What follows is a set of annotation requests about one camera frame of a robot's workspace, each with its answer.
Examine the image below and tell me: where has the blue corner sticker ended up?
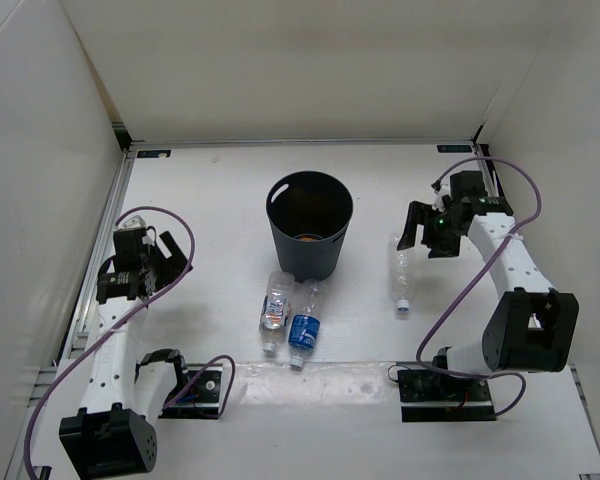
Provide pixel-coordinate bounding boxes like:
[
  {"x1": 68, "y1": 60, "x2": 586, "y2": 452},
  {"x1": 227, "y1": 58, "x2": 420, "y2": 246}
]
[
  {"x1": 436, "y1": 144, "x2": 473, "y2": 154},
  {"x1": 136, "y1": 149, "x2": 171, "y2": 159}
]

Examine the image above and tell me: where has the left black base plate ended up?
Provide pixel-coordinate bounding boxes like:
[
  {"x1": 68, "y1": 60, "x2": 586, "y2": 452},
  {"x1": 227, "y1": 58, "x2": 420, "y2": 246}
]
[{"x1": 159, "y1": 364, "x2": 226, "y2": 420}]

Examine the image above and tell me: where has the clear bottle white orange label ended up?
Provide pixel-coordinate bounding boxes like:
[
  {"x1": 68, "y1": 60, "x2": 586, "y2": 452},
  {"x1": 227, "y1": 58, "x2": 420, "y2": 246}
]
[{"x1": 259, "y1": 271, "x2": 295, "y2": 358}]

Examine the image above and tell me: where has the clear unlabelled plastic bottle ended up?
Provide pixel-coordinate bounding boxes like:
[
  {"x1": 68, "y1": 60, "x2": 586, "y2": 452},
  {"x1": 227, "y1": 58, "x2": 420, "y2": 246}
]
[{"x1": 389, "y1": 233, "x2": 411, "y2": 317}]

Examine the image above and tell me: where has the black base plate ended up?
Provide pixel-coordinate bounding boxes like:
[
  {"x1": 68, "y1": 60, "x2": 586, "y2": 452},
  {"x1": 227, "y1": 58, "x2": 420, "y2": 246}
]
[
  {"x1": 159, "y1": 364, "x2": 226, "y2": 420},
  {"x1": 388, "y1": 363, "x2": 496, "y2": 423}
]

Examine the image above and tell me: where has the dark grey plastic bin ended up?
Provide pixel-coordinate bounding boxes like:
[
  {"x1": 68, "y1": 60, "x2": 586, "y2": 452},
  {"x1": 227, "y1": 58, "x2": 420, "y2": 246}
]
[{"x1": 266, "y1": 171, "x2": 354, "y2": 283}]

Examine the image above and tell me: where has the clear bottle blue label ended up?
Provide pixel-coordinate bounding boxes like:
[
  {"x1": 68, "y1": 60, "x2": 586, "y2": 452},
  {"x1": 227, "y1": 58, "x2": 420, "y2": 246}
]
[{"x1": 288, "y1": 280, "x2": 327, "y2": 371}]

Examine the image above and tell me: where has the right blue corner sticker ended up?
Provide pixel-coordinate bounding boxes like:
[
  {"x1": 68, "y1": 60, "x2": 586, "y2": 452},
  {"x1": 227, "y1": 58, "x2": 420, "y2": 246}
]
[{"x1": 436, "y1": 144, "x2": 473, "y2": 154}]

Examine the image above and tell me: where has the left aluminium frame rail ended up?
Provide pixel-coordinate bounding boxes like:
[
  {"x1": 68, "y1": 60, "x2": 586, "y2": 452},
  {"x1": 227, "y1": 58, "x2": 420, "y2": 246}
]
[{"x1": 4, "y1": 120, "x2": 133, "y2": 479}]

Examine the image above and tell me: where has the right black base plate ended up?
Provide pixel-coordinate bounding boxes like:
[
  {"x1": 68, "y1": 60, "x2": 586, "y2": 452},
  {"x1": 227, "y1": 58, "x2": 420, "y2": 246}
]
[{"x1": 388, "y1": 363, "x2": 496, "y2": 423}]

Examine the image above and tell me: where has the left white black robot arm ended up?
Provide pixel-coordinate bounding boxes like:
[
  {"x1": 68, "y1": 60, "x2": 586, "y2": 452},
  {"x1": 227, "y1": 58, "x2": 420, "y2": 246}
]
[{"x1": 59, "y1": 222, "x2": 191, "y2": 479}]

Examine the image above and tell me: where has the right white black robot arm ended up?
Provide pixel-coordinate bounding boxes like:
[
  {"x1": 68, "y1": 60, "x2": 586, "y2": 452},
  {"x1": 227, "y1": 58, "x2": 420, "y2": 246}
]
[{"x1": 397, "y1": 171, "x2": 579, "y2": 400}]

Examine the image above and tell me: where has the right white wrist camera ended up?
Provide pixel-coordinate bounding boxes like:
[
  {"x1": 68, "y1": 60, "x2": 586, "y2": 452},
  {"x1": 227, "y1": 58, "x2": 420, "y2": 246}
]
[{"x1": 431, "y1": 180, "x2": 451, "y2": 212}]

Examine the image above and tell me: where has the left blue corner sticker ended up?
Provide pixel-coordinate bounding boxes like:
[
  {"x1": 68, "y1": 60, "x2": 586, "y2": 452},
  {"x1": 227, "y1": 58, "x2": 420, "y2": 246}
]
[{"x1": 136, "y1": 149, "x2": 171, "y2": 159}]

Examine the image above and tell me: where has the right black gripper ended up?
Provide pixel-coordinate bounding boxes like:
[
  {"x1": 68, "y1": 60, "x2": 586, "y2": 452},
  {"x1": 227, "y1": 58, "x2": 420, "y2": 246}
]
[{"x1": 397, "y1": 201, "x2": 464, "y2": 259}]

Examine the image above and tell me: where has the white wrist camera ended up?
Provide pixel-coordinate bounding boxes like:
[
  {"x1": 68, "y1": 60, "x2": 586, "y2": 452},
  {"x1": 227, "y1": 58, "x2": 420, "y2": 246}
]
[
  {"x1": 431, "y1": 180, "x2": 451, "y2": 212},
  {"x1": 119, "y1": 215, "x2": 146, "y2": 230}
]

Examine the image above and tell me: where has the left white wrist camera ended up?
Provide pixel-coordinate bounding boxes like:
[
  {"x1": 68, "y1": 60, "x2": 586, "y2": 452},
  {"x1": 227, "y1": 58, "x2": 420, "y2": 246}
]
[{"x1": 119, "y1": 215, "x2": 146, "y2": 230}]

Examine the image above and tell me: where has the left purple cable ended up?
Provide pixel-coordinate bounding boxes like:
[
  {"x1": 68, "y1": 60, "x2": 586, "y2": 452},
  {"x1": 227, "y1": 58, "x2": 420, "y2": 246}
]
[{"x1": 22, "y1": 205, "x2": 236, "y2": 479}]

